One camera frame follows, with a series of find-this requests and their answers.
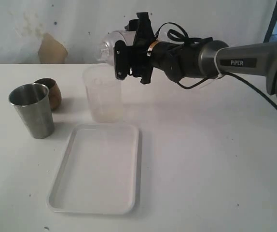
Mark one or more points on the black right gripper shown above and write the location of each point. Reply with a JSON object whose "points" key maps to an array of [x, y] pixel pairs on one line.
{"points": [[143, 39]]}

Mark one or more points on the clear domed shaker lid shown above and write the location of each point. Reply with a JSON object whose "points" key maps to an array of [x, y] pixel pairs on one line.
{"points": [[103, 51]]}

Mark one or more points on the stainless steel cup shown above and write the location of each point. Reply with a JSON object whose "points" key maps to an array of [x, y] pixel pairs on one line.
{"points": [[31, 101]]}

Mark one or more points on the clear plastic shaker cup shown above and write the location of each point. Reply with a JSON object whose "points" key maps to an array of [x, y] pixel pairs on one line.
{"points": [[121, 35]]}

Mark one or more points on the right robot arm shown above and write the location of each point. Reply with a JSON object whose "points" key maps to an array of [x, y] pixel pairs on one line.
{"points": [[184, 56]]}

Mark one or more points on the translucent frosted plastic cup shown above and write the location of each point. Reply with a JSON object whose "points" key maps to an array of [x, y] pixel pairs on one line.
{"points": [[104, 93]]}

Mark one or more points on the white rectangular plastic tray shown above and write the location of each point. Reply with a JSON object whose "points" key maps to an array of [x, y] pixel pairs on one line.
{"points": [[98, 171]]}

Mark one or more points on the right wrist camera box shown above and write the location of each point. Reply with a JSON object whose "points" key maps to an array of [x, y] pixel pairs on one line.
{"points": [[123, 60]]}

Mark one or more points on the black metal window post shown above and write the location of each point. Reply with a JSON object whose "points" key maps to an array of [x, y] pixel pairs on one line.
{"points": [[271, 25]]}

